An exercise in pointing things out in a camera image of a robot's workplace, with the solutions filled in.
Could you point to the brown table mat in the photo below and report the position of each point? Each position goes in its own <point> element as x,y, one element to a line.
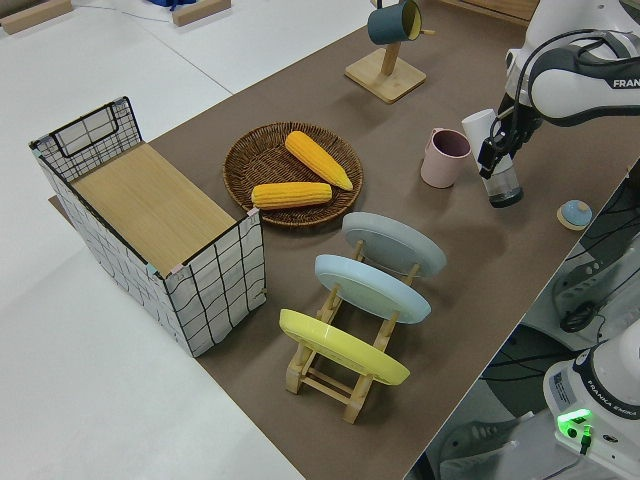
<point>500,260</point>

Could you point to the tapered yellow corn cob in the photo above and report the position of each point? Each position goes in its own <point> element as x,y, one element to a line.
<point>317,157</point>

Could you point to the wooden block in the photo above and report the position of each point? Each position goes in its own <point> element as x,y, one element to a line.
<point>35,17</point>
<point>200,12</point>

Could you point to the pink mug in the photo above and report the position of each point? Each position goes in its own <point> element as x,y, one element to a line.
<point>442,170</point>

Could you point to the grey plate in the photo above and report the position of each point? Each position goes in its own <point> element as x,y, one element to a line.
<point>395,242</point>

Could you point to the wooden plate rack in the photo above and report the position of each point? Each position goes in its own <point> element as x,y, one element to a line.
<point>325,385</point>

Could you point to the blunt yellow corn cob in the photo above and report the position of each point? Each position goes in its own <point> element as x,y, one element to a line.
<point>292,195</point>

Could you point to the wooden cabinet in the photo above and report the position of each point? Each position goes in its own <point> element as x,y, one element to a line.
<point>500,7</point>

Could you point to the wooden basket lid board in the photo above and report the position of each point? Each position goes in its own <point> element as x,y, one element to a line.
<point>150,205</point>

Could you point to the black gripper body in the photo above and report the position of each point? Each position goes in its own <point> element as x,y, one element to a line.
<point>520,122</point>

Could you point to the brown wicker basket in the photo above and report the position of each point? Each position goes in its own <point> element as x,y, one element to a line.
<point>265,165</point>

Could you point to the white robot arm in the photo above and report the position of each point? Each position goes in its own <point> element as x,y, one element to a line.
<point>565,80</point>

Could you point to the white bottle with clear base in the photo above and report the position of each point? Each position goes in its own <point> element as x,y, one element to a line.
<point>477,125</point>

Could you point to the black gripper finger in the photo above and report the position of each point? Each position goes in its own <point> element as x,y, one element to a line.
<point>516,149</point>
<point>492,157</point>

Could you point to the dark blue mug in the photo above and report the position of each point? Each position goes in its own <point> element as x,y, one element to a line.
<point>387,25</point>

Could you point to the wooden mug stand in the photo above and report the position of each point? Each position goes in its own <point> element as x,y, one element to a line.
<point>385,82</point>

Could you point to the blue object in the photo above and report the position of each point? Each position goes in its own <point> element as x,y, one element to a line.
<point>167,3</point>

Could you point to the light blue plate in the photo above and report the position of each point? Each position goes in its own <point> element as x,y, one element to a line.
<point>370,287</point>

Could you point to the yellow plate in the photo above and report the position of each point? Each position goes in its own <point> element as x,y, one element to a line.
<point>340,350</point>

